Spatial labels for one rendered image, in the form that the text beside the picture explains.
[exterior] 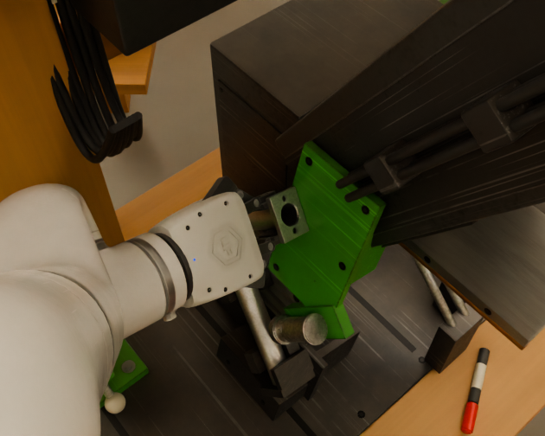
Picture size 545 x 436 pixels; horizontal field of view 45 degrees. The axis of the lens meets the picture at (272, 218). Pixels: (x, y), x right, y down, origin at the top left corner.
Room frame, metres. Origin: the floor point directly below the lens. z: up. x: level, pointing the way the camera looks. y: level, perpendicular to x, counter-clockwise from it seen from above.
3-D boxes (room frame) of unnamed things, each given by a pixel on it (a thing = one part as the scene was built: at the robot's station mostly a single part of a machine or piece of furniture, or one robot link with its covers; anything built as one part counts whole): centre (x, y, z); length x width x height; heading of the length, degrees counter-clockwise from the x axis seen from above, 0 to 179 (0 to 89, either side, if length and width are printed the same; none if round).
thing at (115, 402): (0.33, 0.22, 0.96); 0.06 x 0.03 x 0.06; 40
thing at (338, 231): (0.45, -0.08, 1.17); 0.13 x 0.12 x 0.20; 130
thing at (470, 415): (0.35, -0.29, 0.91); 0.13 x 0.02 x 0.02; 158
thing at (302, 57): (0.72, -0.09, 1.07); 0.30 x 0.18 x 0.34; 130
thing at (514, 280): (0.52, -0.22, 1.11); 0.39 x 0.16 x 0.03; 40
